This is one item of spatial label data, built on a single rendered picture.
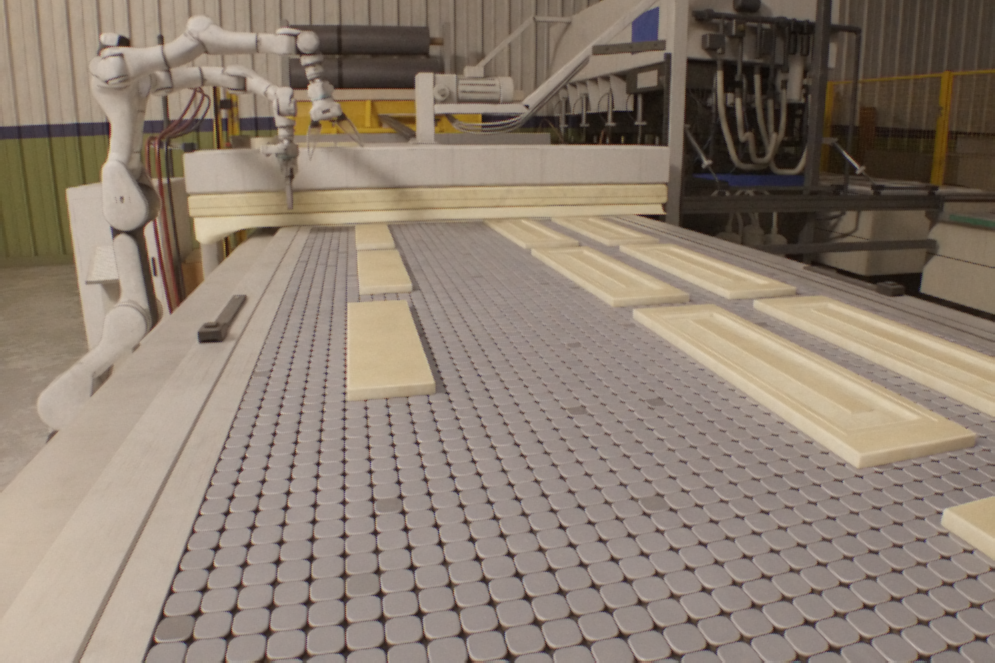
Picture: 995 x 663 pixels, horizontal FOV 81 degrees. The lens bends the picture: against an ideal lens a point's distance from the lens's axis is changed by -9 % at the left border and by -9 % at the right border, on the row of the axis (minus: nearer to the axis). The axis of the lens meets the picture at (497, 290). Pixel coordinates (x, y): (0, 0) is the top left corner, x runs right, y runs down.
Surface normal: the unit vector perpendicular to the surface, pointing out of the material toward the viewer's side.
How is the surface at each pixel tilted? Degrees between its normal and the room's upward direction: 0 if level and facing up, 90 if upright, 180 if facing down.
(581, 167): 90
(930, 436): 0
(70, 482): 0
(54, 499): 0
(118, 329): 90
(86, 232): 90
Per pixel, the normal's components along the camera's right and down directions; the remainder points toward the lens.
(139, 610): 0.00, -0.97
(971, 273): -0.98, 0.05
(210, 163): 0.22, 0.23
